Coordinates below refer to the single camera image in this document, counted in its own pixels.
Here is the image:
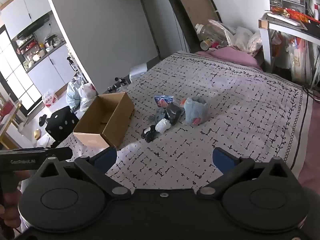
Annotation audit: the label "small black items on floor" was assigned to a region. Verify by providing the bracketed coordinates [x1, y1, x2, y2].
[107, 77, 126, 92]

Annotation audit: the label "dark board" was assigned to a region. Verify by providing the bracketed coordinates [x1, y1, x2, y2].
[168, 0, 201, 53]

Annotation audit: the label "brown board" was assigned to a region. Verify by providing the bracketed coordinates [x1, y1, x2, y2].
[170, 0, 223, 26]

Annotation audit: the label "red packet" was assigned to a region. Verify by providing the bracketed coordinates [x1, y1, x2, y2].
[271, 7, 320, 23]

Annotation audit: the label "large clear plastic bottle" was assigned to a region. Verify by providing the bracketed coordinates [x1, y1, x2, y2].
[195, 23, 216, 42]

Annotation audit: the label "white desk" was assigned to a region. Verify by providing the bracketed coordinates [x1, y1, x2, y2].
[258, 12, 320, 73]

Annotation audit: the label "blue printed tissue pack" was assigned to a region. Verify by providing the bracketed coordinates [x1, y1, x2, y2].
[154, 95, 174, 108]

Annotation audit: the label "kitchen counter cabinet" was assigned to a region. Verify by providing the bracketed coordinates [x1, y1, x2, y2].
[26, 41, 77, 97]

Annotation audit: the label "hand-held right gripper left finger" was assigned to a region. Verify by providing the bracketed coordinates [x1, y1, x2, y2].
[32, 147, 132, 202]

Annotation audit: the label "fluffy blue plush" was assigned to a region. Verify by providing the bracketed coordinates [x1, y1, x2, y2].
[184, 97, 209, 127]

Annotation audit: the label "red and white plastic bag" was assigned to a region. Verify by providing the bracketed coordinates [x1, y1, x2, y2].
[42, 89, 59, 108]

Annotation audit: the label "white black-patterned blanket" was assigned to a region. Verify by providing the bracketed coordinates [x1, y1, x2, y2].
[54, 52, 310, 191]

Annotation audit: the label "white rolled sock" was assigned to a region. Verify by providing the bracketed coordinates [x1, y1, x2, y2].
[155, 119, 172, 134]

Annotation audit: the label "dark cloth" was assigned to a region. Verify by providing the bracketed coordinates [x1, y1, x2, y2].
[164, 102, 186, 126]

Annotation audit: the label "person's left hand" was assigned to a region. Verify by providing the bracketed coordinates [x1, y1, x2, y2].
[0, 191, 22, 232]

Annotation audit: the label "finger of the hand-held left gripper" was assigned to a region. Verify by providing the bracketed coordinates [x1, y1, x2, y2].
[0, 148, 48, 152]
[44, 147, 73, 160]

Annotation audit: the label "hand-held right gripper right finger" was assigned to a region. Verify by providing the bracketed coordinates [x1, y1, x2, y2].
[197, 147, 297, 201]

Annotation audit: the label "paper cup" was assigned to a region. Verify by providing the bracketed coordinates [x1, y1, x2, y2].
[200, 38, 213, 51]

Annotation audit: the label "white wall cabinet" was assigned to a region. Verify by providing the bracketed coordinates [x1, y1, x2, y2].
[0, 0, 52, 41]

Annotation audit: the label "pale blue plastic bag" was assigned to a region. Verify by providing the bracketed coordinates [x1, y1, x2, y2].
[66, 78, 82, 109]

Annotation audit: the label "pile of clear plastic bags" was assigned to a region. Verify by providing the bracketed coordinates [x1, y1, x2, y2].
[208, 19, 262, 53]

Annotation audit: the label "bags under desk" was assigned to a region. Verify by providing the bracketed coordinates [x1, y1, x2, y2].
[271, 30, 315, 83]

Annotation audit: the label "black plush toy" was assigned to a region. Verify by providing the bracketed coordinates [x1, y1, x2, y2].
[141, 125, 159, 143]

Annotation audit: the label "brown cardboard box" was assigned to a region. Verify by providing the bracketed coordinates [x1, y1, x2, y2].
[73, 92, 136, 151]

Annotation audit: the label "black dice stool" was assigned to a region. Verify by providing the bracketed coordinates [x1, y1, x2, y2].
[45, 106, 79, 148]

